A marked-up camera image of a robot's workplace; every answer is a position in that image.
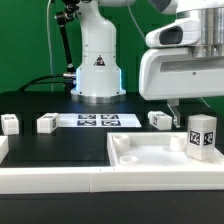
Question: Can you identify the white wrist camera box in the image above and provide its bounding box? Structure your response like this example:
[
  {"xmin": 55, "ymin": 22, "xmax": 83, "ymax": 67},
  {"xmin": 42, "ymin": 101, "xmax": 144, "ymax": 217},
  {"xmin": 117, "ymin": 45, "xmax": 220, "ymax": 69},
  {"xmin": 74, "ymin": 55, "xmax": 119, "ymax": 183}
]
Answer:
[{"xmin": 145, "ymin": 17, "xmax": 201, "ymax": 48}]

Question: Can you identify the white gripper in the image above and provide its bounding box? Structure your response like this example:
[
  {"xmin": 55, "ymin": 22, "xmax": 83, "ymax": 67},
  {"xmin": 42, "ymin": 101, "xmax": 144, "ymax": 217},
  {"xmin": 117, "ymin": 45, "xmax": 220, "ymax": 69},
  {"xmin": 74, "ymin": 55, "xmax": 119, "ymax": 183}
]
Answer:
[{"xmin": 139, "ymin": 48, "xmax": 224, "ymax": 128}]

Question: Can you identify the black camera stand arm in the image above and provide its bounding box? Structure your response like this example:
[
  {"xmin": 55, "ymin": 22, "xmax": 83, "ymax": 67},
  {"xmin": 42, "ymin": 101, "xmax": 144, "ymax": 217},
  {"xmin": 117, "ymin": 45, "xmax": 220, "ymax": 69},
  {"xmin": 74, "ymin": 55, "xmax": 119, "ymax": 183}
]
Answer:
[{"xmin": 55, "ymin": 0, "xmax": 80, "ymax": 93}]

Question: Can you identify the thin white hanging cable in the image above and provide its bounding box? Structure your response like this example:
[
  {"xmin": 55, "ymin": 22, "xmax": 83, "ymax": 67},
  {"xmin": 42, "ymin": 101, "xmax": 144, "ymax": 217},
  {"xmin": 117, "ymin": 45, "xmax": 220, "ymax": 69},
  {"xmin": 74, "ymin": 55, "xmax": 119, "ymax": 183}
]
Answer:
[{"xmin": 45, "ymin": 0, "xmax": 55, "ymax": 93}]

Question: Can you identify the white square tabletop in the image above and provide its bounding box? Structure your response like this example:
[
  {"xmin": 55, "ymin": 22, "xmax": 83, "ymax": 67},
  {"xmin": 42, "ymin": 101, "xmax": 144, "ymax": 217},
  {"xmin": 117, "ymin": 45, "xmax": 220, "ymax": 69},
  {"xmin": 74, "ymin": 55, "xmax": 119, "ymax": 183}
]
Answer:
[{"xmin": 107, "ymin": 132, "xmax": 224, "ymax": 166}]

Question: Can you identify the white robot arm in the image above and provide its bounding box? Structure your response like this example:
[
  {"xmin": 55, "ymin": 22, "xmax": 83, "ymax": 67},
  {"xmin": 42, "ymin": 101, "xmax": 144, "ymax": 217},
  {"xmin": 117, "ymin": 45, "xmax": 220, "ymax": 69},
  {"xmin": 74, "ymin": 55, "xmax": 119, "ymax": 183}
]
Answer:
[{"xmin": 65, "ymin": 0, "xmax": 224, "ymax": 125}]

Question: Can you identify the white sheet with fiducial tags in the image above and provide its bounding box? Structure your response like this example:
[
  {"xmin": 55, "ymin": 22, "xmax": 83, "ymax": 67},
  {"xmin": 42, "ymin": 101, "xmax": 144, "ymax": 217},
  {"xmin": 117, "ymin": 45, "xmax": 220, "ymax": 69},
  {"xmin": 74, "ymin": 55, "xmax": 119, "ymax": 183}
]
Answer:
[{"xmin": 58, "ymin": 113, "xmax": 141, "ymax": 128}]

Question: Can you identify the white U-shaped obstacle fence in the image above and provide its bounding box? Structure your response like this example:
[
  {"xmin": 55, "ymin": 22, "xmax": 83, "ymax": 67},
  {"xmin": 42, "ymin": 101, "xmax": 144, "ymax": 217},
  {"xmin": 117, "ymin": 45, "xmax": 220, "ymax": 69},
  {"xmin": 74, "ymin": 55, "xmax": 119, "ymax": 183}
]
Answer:
[{"xmin": 0, "ymin": 134, "xmax": 224, "ymax": 195}]

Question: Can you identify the black cable bundle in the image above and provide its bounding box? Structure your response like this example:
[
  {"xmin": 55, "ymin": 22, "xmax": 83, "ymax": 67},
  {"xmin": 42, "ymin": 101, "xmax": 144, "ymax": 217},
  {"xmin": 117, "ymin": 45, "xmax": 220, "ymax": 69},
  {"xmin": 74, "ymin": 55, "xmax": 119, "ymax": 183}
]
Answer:
[{"xmin": 17, "ymin": 73, "xmax": 75, "ymax": 93}]

